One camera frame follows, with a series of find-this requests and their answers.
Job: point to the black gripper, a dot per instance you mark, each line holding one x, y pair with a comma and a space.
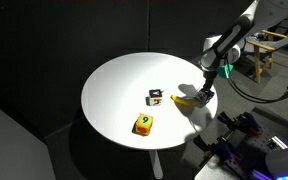
209, 80

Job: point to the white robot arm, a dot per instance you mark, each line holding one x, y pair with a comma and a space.
260, 15

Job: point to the black green checkered block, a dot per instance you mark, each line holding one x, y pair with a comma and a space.
155, 97

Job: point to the orange block with number nine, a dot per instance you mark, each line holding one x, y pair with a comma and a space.
143, 124

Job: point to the yellow banana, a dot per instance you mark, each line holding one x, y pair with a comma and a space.
185, 102

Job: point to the purple orange clamp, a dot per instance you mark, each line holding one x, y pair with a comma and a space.
244, 122

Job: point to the wooden chair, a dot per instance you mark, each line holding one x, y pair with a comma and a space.
262, 51

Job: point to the round white table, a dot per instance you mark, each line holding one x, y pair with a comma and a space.
115, 94

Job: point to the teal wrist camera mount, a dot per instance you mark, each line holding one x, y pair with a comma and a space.
224, 71

